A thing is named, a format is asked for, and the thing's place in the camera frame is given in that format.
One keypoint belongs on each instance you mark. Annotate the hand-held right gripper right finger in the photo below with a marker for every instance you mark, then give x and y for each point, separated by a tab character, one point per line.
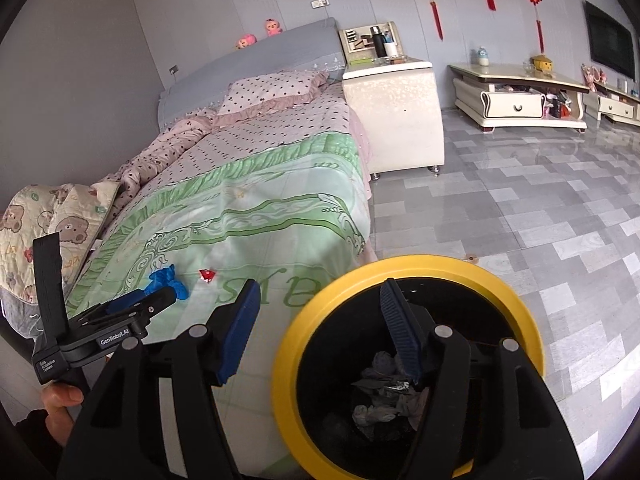
400	331

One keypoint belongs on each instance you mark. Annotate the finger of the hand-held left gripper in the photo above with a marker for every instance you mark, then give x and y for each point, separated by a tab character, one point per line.
127	301
160	305

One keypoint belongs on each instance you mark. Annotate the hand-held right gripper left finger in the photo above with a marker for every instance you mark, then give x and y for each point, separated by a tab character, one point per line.
240	331

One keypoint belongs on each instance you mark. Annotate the silver foil wrapper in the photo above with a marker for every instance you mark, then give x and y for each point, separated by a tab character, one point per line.
385	386

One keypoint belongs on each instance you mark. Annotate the yellow rimmed trash bin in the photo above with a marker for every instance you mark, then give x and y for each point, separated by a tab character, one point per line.
320	310

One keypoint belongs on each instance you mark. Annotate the pink cloth scrap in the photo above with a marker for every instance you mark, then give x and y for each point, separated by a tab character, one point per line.
380	412

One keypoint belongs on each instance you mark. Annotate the person's left forearm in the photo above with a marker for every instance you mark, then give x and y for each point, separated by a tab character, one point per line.
35	445

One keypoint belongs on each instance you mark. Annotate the person's left hand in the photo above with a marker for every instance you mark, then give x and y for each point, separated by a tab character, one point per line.
60	400

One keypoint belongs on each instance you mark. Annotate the grey padded cloth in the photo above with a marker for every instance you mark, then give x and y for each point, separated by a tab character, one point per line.
20	310

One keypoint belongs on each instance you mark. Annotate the small red wrapper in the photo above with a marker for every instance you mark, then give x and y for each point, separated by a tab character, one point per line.
207	275

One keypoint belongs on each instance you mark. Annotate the bear print quilt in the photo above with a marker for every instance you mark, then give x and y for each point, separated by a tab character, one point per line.
30	220

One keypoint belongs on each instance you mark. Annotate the green floral blanket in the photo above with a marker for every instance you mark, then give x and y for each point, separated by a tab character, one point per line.
250	220

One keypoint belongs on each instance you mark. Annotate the pink dotted duvet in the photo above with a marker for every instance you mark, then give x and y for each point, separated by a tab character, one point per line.
165	145

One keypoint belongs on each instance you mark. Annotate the pink dotted bed sheet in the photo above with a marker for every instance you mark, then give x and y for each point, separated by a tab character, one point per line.
300	125

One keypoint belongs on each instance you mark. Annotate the white nightstand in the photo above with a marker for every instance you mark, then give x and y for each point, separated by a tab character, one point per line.
395	110

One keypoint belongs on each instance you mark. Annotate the pink dotted pillow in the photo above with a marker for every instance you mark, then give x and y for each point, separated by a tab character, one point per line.
270	90

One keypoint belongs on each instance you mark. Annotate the white tv cabinet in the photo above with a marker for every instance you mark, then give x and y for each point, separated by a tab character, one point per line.
515	102

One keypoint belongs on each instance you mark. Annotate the pink plush toy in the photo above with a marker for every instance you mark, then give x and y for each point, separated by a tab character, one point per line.
273	27
246	42

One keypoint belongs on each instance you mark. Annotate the grey bed headboard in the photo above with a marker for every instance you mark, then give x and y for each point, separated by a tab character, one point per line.
280	45

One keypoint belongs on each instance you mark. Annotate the small clear bottle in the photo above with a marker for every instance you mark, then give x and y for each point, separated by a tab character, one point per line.
483	56

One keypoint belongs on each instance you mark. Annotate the black bottle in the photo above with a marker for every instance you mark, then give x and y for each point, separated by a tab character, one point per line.
378	42

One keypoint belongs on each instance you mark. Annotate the yellow toy figure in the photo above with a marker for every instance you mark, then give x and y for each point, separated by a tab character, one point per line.
541	62

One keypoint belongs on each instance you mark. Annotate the white side cabinet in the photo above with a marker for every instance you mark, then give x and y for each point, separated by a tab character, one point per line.
615	105

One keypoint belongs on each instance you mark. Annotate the pink ornament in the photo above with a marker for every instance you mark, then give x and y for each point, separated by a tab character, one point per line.
593	74

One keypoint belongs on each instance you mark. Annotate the black wall television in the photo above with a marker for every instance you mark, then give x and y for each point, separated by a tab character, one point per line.
607	40

